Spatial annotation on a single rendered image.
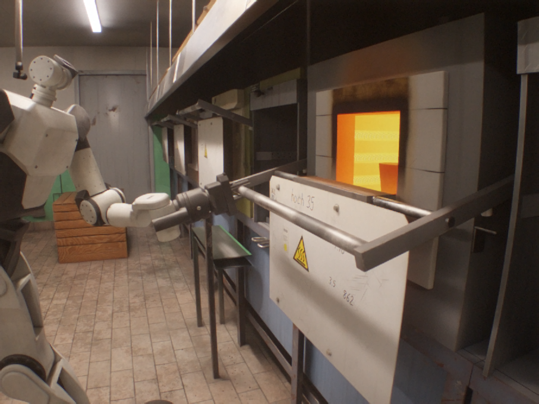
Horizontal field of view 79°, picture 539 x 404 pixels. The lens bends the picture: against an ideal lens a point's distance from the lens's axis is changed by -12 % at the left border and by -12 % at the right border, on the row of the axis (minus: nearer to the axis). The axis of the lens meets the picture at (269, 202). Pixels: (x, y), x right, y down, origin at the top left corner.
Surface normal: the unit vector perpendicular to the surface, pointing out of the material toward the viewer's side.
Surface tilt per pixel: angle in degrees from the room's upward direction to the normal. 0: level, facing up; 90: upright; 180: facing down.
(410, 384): 90
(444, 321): 90
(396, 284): 90
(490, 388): 90
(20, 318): 115
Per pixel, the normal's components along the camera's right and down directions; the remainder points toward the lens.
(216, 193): 0.37, 0.17
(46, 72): 0.07, 0.09
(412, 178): -0.93, 0.07
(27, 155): 0.74, 0.24
